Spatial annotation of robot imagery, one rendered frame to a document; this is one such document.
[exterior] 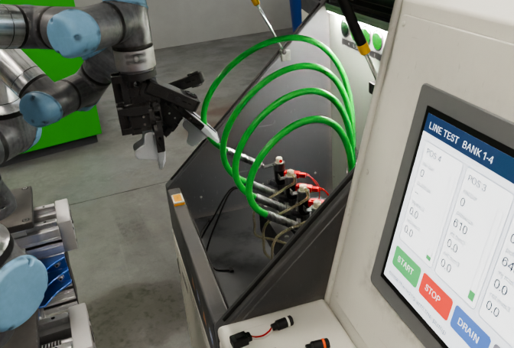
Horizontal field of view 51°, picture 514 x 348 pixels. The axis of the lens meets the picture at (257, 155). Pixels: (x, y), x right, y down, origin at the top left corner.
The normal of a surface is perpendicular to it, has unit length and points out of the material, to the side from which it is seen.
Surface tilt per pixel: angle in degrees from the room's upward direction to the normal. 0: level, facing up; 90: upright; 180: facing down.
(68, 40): 90
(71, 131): 90
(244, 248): 0
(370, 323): 76
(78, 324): 0
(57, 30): 90
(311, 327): 0
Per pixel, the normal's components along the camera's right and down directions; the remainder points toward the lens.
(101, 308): -0.07, -0.91
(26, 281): 0.87, 0.25
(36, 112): -0.37, 0.41
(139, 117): 0.29, 0.38
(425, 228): -0.94, -0.04
